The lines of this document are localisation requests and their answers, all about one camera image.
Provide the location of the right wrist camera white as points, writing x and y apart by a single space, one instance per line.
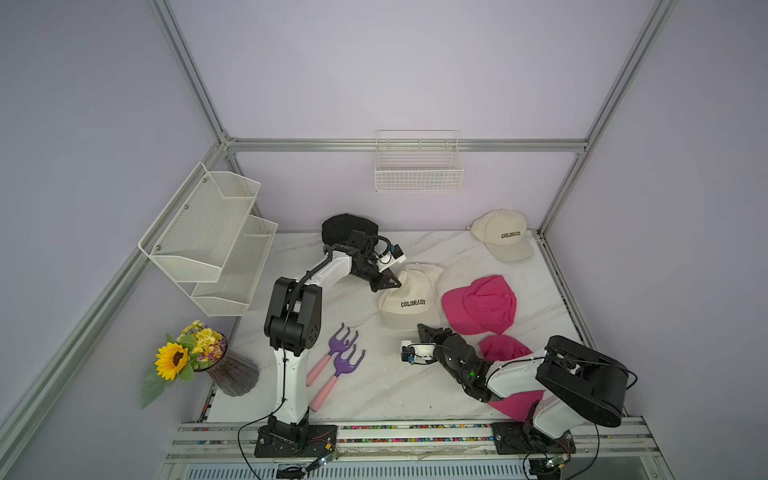
416 353

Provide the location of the white wire wall basket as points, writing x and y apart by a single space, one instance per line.
417 161

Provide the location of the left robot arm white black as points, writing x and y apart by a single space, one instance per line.
294 316

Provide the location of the purple pink garden fork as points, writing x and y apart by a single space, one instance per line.
345 363
341 341

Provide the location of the purple pink garden fork upper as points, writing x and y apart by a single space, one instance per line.
341 341

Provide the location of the white two-tier mesh shelf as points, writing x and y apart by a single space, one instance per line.
210 242

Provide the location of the sunflower bouquet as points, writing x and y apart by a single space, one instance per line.
195 349

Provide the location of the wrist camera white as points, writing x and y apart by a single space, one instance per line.
393 256
416 353

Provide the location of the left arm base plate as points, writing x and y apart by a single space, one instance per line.
294 440

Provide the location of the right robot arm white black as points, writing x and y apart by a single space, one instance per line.
580 385

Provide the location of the cream Colorado cap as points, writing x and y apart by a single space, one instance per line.
415 301
503 232

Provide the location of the aluminium front rail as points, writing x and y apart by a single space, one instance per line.
429 449

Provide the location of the dark glass flower vase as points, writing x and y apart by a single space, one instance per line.
234 374

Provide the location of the black cap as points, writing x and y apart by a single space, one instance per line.
337 229

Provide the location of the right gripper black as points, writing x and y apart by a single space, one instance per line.
430 334

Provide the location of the purple pink garden fork lower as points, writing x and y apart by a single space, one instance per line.
345 363

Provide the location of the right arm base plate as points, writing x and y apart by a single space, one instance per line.
514 437

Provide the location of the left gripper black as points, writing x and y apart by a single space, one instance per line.
383 281

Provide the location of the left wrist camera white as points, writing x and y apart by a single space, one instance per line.
393 256

